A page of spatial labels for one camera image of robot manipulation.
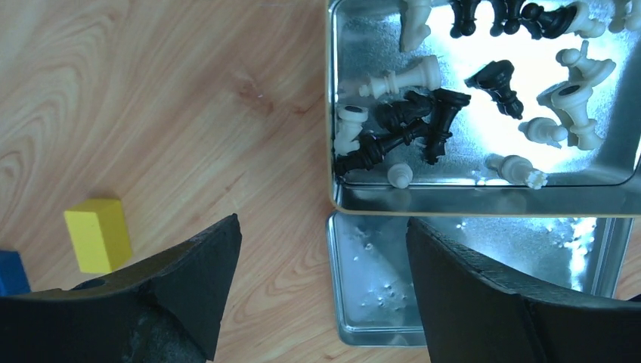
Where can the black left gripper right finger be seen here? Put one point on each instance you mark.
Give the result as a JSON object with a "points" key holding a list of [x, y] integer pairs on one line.
{"points": [[476, 309]]}

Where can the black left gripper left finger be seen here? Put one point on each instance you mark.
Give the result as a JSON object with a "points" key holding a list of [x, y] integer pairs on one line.
{"points": [[165, 308]]}

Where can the white pawn chess piece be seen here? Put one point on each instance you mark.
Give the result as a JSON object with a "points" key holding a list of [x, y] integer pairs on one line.
{"points": [[400, 175]]}

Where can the white king chess piece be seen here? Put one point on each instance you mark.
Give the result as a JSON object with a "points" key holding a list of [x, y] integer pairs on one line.
{"points": [[425, 74]]}

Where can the white queen chess piece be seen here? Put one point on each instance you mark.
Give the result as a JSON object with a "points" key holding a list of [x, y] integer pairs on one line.
{"points": [[518, 171]]}

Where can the black bishop chess piece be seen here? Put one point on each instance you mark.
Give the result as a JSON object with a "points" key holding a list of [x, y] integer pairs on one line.
{"points": [[373, 148]]}

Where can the black chess piece lying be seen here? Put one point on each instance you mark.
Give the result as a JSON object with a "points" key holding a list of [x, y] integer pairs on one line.
{"points": [[447, 105]]}

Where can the silver tin lid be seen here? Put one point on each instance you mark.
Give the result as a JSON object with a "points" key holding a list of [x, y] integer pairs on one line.
{"points": [[373, 286]]}

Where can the yellow wooden block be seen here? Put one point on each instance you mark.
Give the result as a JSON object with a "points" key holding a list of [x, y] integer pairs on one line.
{"points": [[99, 235]]}

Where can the blue toy brick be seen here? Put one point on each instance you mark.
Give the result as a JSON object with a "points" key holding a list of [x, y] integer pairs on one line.
{"points": [[13, 276]]}

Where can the gold metal tin box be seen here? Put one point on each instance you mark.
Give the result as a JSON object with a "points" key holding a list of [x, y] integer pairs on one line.
{"points": [[363, 39]]}

